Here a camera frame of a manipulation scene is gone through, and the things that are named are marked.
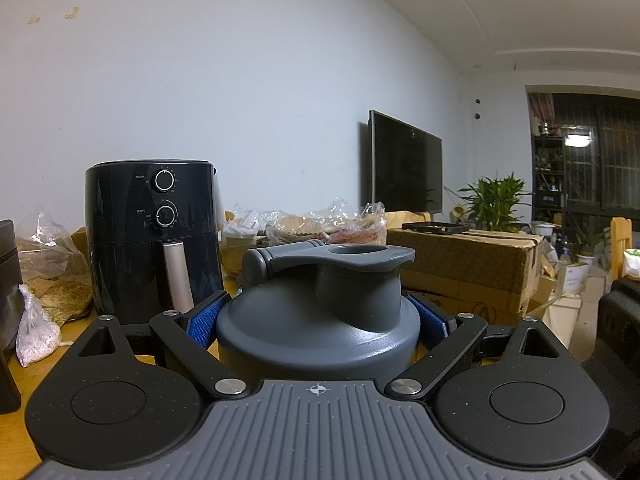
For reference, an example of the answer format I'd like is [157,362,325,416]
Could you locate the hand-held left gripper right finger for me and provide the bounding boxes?
[386,293,582,404]

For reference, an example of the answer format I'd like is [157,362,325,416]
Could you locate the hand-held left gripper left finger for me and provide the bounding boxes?
[59,290,251,404]

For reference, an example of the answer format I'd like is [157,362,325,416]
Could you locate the grey shaker bottle lid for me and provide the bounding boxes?
[215,240,421,383]

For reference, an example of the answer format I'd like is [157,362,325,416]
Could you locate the brown cardboard box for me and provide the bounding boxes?
[385,225,558,328]

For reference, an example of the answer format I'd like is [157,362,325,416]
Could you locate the white green plastic bag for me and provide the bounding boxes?
[620,247,640,281]

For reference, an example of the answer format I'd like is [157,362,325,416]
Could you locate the white carton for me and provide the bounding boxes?
[555,260,591,297]

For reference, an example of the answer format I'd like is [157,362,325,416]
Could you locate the wooden chair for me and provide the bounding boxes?
[609,216,632,281]

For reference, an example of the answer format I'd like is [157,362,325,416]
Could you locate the plastic bag of yellow food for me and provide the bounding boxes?
[220,204,273,278]

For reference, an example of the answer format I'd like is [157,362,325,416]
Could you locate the small potted plant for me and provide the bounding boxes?
[570,215,606,281]

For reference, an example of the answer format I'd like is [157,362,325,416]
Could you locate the plastic bag of flatbreads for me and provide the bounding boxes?
[265,197,388,248]

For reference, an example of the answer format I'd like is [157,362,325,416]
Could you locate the black air fryer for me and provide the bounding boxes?
[84,160,224,326]

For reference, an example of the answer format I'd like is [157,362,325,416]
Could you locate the green potted plant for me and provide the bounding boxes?
[457,172,533,233]

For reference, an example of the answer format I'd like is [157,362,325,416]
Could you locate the black storage shelf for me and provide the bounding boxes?
[530,115,566,221]

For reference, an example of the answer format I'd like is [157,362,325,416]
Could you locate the clear bag of bread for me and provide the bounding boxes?
[15,210,96,328]

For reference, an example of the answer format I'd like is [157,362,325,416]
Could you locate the black flat television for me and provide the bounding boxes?
[368,109,444,216]

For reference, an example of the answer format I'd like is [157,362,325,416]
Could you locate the dark balcony window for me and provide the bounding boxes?
[527,85,640,221]

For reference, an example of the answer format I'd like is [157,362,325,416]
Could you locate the small white plastic bag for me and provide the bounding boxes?
[15,284,62,368]

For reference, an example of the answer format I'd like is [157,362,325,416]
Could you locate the grey rice cooker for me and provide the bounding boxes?
[0,220,23,356]

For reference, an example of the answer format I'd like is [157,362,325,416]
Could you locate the flat black frame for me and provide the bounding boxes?
[401,220,471,236]

